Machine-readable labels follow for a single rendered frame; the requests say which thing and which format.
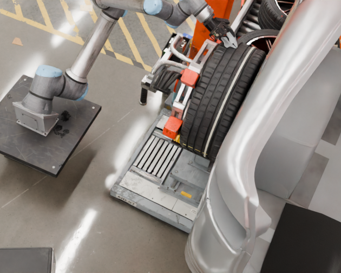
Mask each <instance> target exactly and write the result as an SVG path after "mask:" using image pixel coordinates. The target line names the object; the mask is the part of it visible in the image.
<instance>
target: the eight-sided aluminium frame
mask: <svg viewBox="0 0 341 273"><path fill-rule="evenodd" d="M218 46H219V44H218V43H216V42H213V41H211V40H209V39H206V41H205V42H204V44H203V45H202V47H201V49H200V50H199V52H198V53H197V55H196V57H195V58H194V60H193V61H192V62H191V63H190V65H189V67H188V69H190V70H193V71H195V72H197V73H199V75H200V74H201V72H202V70H203V68H204V66H205V65H206V63H207V65H208V63H209V61H210V59H211V57H212V54H213V53H214V52H215V51H216V49H217V47H218ZM206 49H208V50H209V51H208V52H207V54H206V55H205V57H204V59H203V60H202V61H201V63H200V64H197V63H198V61H199V59H200V57H201V55H203V53H204V52H205V50H206ZM185 88H186V85H185V84H183V83H182V85H181V87H180V90H179V92H178V94H177V96H176V99H175V100H174V103H173V106H172V113H171V115H172V116H174V117H176V113H177V112H179V116H178V119H180V120H182V121H184V118H185V115H186V112H187V110H188V107H189V105H188V106H187V104H188V101H189V98H190V97H191V94H192V91H193V89H194V88H192V87H189V89H188V91H187V94H186V96H185V98H184V100H183V101H182V100H180V99H181V97H182V95H183V92H184V90H185ZM186 107H187V108H186Z"/></svg>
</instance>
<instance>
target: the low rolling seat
mask: <svg viewBox="0 0 341 273"><path fill-rule="evenodd" d="M55 271H56V259H55V254H54V249H53V248H52V247H31V248H0V273H55Z"/></svg>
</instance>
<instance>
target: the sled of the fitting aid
mask: <svg viewBox="0 0 341 273"><path fill-rule="evenodd" d="M183 150H184V149H183V148H181V149H180V150H179V152H178V154H177V156H176V158H175V159H174V161H173V163H172V164H171V166H170V168H169V170H168V172H167V173H166V175H165V177H164V179H163V180H162V182H161V184H160V188H159V190H160V191H162V192H164V193H166V194H168V195H171V196H173V197H175V198H177V199H179V200H181V201H183V202H185V203H187V204H189V205H191V206H194V207H196V208H198V206H199V204H200V200H201V198H202V195H203V192H201V191H199V190H197V189H195V188H192V187H190V186H188V185H186V184H184V183H182V182H180V181H178V180H176V179H174V178H171V177H170V173H171V171H172V169H173V168H174V166H175V164H176V162H177V161H178V159H179V157H180V155H181V153H182V152H183Z"/></svg>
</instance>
